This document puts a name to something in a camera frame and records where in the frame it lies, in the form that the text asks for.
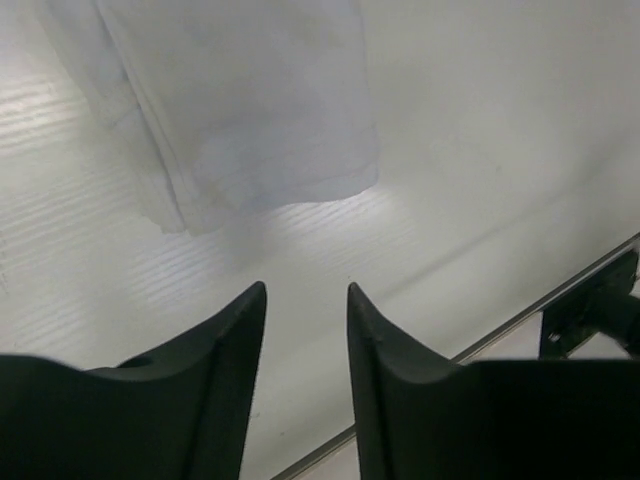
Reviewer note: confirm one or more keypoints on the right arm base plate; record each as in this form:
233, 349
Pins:
603, 303

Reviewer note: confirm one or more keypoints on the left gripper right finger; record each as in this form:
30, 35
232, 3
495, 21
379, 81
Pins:
419, 415

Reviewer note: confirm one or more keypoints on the white skirt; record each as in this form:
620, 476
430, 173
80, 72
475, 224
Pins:
227, 107

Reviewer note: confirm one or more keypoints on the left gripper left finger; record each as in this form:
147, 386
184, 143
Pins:
178, 411

